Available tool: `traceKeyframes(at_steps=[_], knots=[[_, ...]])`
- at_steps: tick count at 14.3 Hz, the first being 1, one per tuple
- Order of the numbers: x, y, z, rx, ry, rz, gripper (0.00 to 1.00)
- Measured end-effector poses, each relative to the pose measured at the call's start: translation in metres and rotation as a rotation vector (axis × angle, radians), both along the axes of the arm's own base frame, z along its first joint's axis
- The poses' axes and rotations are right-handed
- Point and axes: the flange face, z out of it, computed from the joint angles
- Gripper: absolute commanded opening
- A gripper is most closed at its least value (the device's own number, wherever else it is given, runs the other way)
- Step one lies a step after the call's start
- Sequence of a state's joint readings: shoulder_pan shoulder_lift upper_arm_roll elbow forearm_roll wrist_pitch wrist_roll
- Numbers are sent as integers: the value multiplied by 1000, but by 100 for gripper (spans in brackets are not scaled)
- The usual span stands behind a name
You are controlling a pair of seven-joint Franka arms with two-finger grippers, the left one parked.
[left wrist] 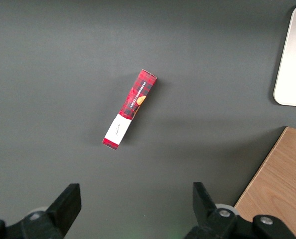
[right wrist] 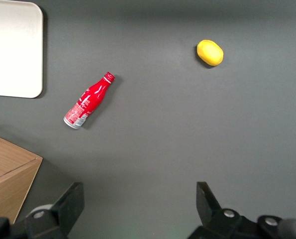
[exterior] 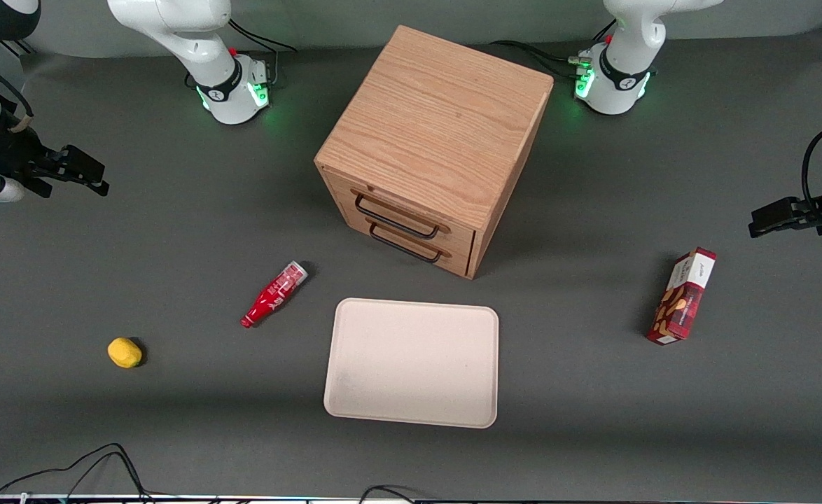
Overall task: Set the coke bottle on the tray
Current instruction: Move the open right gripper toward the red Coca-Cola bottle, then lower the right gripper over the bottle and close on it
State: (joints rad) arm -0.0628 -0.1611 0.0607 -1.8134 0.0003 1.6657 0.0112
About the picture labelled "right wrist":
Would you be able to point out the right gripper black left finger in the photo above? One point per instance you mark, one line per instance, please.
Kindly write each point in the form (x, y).
(63, 214)

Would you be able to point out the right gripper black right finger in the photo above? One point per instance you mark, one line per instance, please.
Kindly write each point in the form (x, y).
(212, 219)

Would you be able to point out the red coke bottle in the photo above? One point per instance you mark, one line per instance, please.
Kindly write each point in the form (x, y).
(88, 102)

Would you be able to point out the beige plastic tray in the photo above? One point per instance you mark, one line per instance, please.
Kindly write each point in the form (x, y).
(13, 49)

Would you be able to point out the wooden drawer cabinet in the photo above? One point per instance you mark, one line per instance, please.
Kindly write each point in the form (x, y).
(6, 179)

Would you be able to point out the yellow lemon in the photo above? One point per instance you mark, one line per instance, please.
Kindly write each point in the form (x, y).
(210, 52)

